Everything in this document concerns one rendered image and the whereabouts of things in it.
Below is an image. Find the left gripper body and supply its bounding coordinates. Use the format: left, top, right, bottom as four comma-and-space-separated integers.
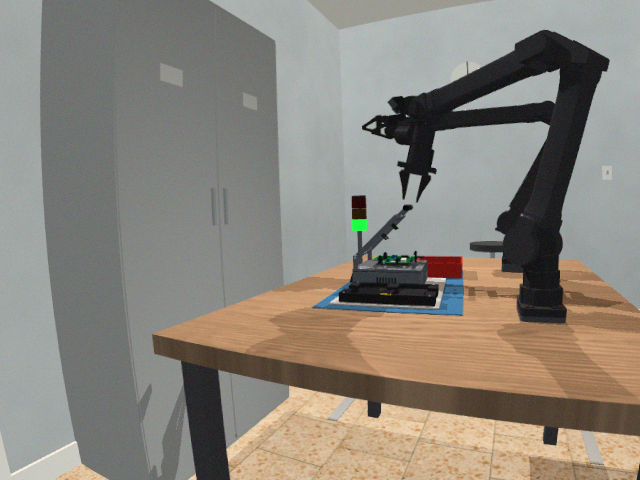
397, 144, 437, 178

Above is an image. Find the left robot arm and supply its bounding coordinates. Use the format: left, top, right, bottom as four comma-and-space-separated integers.
394, 30, 610, 318

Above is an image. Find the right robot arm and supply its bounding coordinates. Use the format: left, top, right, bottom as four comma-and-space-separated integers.
387, 96, 555, 234

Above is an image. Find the green circuit board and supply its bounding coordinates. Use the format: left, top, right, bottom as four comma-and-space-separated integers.
381, 255, 413, 263

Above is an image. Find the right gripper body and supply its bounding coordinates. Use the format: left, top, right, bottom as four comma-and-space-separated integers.
378, 115, 398, 139

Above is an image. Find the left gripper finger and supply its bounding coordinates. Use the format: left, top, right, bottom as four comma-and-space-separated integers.
416, 176, 431, 203
399, 171, 410, 200

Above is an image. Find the red bin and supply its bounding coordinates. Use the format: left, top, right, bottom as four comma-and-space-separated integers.
417, 256, 462, 278

